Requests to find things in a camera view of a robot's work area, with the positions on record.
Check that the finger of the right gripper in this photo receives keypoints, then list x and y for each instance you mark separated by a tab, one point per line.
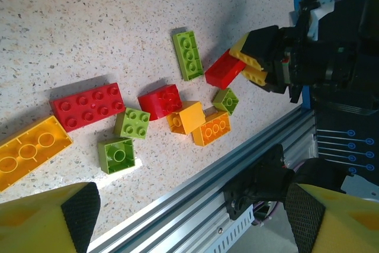
275	81
263	44

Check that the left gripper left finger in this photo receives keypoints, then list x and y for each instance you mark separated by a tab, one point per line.
35	223

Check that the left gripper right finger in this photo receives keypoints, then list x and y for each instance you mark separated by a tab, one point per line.
340	223

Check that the long yellow lego brick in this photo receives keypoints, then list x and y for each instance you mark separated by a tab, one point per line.
247	59

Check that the long red lego brick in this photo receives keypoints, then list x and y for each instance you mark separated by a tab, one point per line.
222	70

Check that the green four-stud lego brick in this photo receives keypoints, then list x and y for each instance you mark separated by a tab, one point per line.
226	102
131	124
118	156

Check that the large yellow lego brick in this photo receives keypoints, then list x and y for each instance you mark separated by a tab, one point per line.
29	152

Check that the green six-stud lego brick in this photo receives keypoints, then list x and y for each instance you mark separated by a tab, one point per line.
188	56

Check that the yellow six-stud lego brick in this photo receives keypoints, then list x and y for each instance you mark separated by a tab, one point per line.
211	130

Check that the yellow four-stud lego brick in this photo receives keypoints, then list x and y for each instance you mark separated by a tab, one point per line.
189	116

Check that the red four-stud lego brick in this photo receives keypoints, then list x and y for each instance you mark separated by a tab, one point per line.
160	102

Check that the red eight-stud lego brick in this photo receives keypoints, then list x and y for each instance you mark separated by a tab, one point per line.
89	108

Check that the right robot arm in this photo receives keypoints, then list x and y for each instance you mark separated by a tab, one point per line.
316	173

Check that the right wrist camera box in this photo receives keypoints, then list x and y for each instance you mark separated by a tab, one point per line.
324	5

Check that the aluminium front rail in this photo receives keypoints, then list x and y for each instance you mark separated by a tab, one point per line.
177	205

